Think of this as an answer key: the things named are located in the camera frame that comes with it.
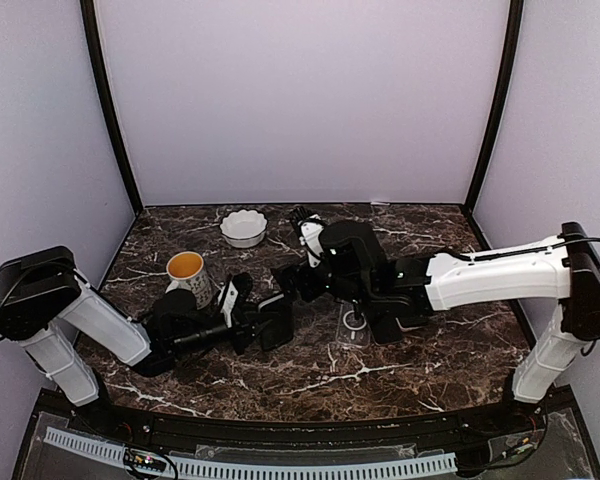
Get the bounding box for black smartphone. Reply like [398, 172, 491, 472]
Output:
[257, 293, 295, 352]

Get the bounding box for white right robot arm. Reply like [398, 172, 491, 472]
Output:
[273, 216, 600, 434]

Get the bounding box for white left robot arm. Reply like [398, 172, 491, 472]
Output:
[0, 246, 256, 436]

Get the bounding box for clear magsafe phone case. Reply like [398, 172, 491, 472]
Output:
[335, 304, 371, 349]

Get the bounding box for black phone with purple edge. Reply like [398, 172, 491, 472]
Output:
[363, 301, 432, 345]

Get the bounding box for white patterned mug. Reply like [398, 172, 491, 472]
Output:
[166, 251, 213, 310]

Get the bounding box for white fluted ceramic bowl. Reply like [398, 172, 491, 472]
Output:
[220, 210, 268, 249]

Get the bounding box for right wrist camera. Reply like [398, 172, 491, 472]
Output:
[288, 206, 326, 268]

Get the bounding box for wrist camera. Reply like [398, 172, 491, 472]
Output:
[288, 206, 326, 268]
[217, 272, 253, 328]

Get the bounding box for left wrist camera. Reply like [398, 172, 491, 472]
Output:
[217, 272, 253, 328]

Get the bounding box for black front rail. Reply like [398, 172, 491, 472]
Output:
[71, 402, 548, 452]

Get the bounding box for white slotted cable duct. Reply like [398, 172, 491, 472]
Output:
[43, 427, 458, 479]

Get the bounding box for black frame post left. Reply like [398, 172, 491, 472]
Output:
[79, 0, 144, 216]

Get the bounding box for black frame post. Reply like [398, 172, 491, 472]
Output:
[79, 0, 144, 216]
[463, 0, 524, 216]

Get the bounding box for black frame post right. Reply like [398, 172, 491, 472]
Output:
[463, 0, 524, 216]

